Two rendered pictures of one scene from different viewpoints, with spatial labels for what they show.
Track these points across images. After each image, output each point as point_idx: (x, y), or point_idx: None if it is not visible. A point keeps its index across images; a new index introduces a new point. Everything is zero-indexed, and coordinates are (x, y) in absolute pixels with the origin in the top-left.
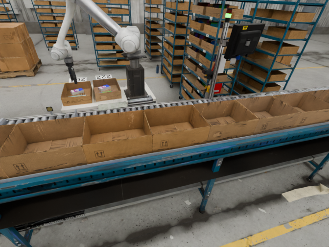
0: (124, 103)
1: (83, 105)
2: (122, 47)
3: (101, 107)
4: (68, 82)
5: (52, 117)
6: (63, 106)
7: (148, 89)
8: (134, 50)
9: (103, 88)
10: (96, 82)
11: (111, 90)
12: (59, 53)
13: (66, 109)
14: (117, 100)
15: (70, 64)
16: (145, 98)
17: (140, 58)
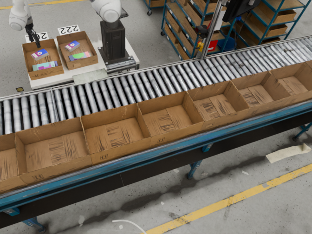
0: (103, 71)
1: (55, 77)
2: (102, 16)
3: (77, 80)
4: (26, 42)
5: (24, 98)
6: (31, 81)
7: (127, 45)
8: (117, 19)
9: (71, 48)
10: (61, 38)
11: (82, 50)
12: (21, 22)
13: (37, 85)
14: (93, 67)
15: (30, 26)
16: (126, 62)
17: (120, 17)
